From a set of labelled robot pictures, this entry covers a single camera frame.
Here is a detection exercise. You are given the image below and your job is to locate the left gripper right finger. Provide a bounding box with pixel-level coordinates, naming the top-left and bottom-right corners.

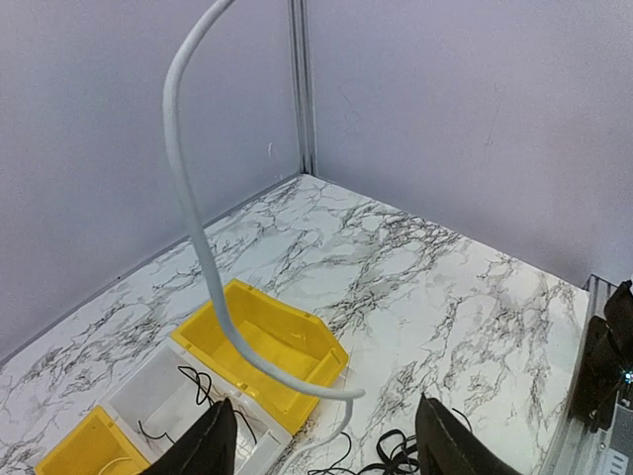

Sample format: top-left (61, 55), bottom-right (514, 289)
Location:
top-left (414, 394), bottom-right (519, 475)

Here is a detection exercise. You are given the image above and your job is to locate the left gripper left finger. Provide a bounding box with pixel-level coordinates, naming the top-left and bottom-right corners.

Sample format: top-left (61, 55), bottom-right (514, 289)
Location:
top-left (147, 399), bottom-right (237, 475)

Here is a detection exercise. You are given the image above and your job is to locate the black cable bundle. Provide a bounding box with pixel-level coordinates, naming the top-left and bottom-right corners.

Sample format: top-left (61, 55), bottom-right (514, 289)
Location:
top-left (309, 408), bottom-right (474, 475)

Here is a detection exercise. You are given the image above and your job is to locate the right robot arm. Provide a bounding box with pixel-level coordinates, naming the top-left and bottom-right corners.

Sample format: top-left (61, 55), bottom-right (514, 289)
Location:
top-left (571, 280), bottom-right (632, 433)

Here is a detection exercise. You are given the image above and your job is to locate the white translucent plastic bin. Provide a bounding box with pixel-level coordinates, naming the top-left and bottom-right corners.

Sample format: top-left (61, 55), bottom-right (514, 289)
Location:
top-left (99, 340), bottom-right (291, 474)

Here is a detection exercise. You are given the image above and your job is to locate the left yellow plastic bin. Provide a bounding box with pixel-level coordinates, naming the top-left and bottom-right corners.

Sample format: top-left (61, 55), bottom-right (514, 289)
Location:
top-left (35, 406), bottom-right (150, 475)

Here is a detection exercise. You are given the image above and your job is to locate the yellow plastic bin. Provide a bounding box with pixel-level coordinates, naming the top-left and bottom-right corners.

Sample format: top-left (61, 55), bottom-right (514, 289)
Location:
top-left (171, 279), bottom-right (349, 434)
top-left (35, 406), bottom-right (150, 475)

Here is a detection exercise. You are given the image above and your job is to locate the right yellow plastic bin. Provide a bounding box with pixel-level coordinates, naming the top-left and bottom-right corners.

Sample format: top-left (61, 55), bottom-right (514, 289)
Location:
top-left (171, 279), bottom-right (349, 434)

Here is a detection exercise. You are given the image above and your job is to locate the aluminium frame rail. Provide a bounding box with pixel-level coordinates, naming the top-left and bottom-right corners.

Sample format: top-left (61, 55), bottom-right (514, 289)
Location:
top-left (539, 275), bottom-right (632, 474)

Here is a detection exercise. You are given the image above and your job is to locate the right corner post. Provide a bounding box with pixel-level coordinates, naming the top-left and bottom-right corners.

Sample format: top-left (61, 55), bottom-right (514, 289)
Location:
top-left (288, 0), bottom-right (317, 176)

